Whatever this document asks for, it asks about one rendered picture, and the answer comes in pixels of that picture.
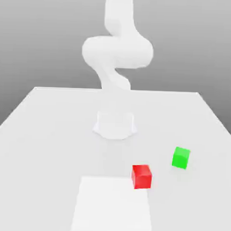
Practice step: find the small green cube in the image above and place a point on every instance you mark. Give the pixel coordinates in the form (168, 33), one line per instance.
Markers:
(180, 158)

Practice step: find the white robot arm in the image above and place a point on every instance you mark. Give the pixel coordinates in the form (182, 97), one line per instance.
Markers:
(117, 51)

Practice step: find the small red cube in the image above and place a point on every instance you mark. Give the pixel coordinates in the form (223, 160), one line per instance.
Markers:
(141, 177)

